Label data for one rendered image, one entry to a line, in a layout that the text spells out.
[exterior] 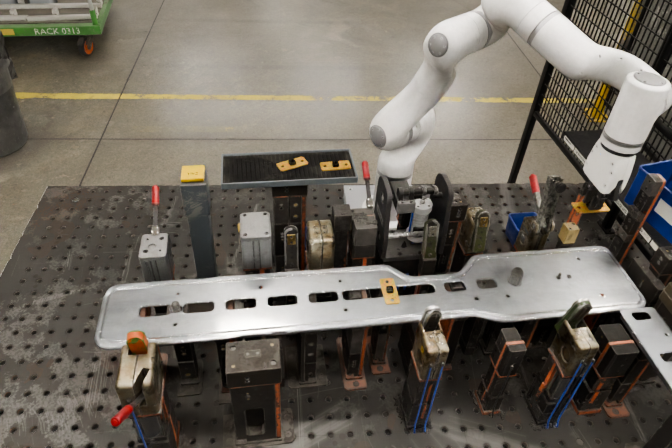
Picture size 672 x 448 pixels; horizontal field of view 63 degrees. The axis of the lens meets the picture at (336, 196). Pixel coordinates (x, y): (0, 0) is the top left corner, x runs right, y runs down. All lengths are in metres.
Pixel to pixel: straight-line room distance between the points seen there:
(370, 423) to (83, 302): 0.95
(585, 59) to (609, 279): 0.64
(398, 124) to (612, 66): 0.59
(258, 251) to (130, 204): 0.87
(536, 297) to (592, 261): 0.24
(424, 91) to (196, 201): 0.70
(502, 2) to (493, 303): 0.72
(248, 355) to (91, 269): 0.88
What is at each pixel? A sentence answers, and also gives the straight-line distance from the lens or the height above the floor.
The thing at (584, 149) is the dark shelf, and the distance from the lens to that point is 2.09.
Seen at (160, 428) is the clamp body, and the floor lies 0.84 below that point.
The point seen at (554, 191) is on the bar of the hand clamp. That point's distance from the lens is 1.59.
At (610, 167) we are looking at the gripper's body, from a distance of 1.33.
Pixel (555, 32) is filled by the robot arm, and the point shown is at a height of 1.62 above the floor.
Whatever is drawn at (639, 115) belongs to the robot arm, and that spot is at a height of 1.53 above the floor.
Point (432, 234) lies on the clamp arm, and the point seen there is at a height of 1.07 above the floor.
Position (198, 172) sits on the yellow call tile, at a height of 1.16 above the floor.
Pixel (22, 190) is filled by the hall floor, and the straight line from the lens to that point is 3.63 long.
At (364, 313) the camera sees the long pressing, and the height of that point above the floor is 1.00.
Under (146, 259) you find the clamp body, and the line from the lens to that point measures 1.46.
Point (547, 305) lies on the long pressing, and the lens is 1.52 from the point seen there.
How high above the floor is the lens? 2.08
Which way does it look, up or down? 40 degrees down
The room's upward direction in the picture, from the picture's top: 4 degrees clockwise
